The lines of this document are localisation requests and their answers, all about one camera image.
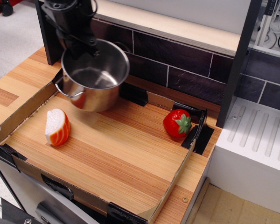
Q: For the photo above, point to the red toy strawberry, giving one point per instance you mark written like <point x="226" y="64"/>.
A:
<point x="177" y="123"/>

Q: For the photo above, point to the toy salmon sushi piece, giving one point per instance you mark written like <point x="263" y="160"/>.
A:
<point x="57" y="128"/>

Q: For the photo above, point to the white dish drainer block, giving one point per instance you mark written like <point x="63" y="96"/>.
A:
<point x="246" y="158"/>

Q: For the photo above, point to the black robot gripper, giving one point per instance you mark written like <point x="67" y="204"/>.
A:
<point x="72" y="20"/>

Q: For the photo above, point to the dark shelf frame with board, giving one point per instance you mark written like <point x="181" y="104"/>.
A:
<point x="187" y="59"/>

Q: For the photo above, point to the cardboard fence with black tape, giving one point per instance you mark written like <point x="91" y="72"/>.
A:
<point x="119" y="158"/>

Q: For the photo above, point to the shiny metal pot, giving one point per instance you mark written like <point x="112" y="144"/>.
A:
<point x="90" y="81"/>

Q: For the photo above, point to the black caster wheel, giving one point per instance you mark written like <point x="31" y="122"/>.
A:
<point x="6" y="8"/>

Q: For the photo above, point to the silver drawer handle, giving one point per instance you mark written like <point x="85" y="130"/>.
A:
<point x="46" y="216"/>

